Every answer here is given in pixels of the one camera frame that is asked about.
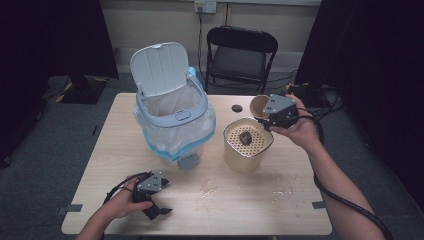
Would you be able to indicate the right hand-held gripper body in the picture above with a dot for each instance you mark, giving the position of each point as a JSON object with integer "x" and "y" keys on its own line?
{"x": 278, "y": 105}

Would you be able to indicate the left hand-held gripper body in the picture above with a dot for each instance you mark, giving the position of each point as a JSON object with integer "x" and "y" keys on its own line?
{"x": 150, "y": 182}

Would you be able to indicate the brown paper cup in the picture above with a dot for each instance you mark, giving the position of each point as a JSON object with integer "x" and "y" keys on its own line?
{"x": 258, "y": 106}

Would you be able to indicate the dark wet tea lump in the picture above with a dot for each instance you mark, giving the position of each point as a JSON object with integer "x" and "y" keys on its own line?
{"x": 245, "y": 138}

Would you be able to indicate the beige container with perforated strainer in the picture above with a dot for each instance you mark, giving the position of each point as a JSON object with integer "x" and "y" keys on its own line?
{"x": 241, "y": 158}

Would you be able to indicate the white grey pedal trash can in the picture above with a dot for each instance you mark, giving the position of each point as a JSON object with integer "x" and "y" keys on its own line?
{"x": 160, "y": 70}

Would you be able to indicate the person's right hand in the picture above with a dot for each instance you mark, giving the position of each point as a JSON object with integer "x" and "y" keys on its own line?
{"x": 303, "y": 130}

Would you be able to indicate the person's left hand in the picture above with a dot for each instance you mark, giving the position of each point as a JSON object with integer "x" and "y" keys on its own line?
{"x": 120, "y": 204}

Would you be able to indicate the black stand base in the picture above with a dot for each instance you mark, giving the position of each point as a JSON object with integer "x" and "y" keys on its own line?
{"x": 311, "y": 95}
{"x": 83, "y": 91}

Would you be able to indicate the black folding chair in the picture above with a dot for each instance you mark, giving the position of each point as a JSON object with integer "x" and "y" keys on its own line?
{"x": 240, "y": 60}

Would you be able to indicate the grey tape strip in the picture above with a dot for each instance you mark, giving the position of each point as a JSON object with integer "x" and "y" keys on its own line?
{"x": 319, "y": 205}
{"x": 71, "y": 208}

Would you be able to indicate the black curtain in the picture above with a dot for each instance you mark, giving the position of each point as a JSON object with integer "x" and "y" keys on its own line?
{"x": 50, "y": 50}
{"x": 376, "y": 66}

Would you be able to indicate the white wall socket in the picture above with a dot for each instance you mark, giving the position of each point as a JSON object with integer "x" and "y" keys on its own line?
{"x": 205, "y": 6}

